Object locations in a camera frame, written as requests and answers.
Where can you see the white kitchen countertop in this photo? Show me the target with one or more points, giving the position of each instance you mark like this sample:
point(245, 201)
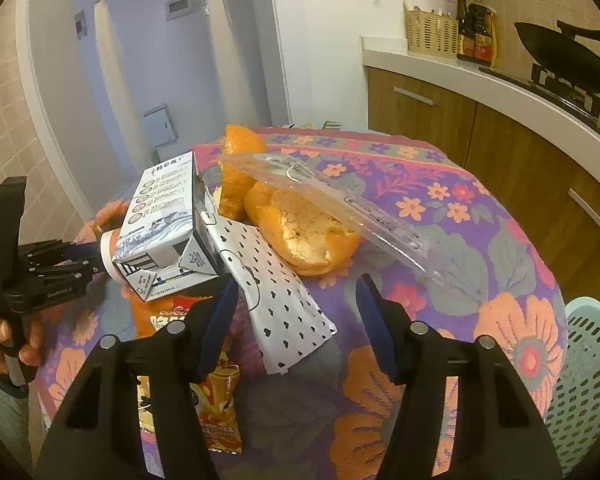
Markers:
point(430, 67)

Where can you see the black gas stove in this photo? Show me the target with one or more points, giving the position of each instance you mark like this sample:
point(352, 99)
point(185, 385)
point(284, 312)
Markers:
point(570, 99)

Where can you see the person's left forearm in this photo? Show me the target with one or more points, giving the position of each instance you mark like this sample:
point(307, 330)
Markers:
point(2, 410)

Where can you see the orange snack packet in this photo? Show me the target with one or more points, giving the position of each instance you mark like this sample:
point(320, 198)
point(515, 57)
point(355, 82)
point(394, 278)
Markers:
point(220, 410)

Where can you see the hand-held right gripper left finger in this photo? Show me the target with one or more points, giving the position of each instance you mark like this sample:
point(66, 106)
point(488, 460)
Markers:
point(220, 321)

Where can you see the wall thermostat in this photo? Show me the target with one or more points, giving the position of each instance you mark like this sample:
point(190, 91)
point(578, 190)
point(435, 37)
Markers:
point(180, 8)

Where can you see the clear plastic bag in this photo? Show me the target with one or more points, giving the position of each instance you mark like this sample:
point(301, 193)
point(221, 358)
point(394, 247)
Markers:
point(380, 220)

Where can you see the white heart-dotted paper bag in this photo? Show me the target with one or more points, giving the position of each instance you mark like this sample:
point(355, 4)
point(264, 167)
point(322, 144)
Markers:
point(285, 320)

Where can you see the dark sauce bottle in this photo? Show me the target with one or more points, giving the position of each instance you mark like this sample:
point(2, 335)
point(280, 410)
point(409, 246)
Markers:
point(464, 30)

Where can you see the beige utensil basket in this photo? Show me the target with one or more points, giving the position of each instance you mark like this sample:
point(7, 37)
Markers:
point(432, 30)

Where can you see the large orange peel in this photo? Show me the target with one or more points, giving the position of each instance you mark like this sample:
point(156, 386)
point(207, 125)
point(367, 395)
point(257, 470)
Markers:
point(300, 230)

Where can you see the wooden kitchen cabinet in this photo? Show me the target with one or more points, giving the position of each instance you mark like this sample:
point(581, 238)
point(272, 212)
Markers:
point(505, 150)

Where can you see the red-label sauce bottle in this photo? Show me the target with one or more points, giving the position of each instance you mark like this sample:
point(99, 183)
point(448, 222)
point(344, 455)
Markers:
point(484, 35)

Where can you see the teal plastic basket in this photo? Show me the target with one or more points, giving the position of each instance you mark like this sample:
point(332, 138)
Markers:
point(585, 385)

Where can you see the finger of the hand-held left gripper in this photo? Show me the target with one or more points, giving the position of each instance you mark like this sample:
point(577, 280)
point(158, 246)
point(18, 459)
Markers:
point(55, 272)
point(50, 251)

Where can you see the wall switch panel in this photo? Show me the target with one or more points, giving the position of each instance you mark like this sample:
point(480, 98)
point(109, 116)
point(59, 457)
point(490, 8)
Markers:
point(81, 24)

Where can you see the black wok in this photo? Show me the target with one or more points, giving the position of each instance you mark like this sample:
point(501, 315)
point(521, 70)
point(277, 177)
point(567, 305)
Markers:
point(565, 55)

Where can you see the white milk carton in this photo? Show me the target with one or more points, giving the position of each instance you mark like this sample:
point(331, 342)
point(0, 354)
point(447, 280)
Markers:
point(160, 210)

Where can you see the floral tablecloth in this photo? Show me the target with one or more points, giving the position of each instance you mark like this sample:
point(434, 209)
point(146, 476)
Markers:
point(430, 185)

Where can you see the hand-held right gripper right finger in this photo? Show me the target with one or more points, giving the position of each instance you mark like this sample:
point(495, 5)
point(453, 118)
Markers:
point(375, 326)

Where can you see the white wall box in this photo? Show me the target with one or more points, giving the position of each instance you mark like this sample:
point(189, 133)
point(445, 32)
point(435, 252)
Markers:
point(160, 127)

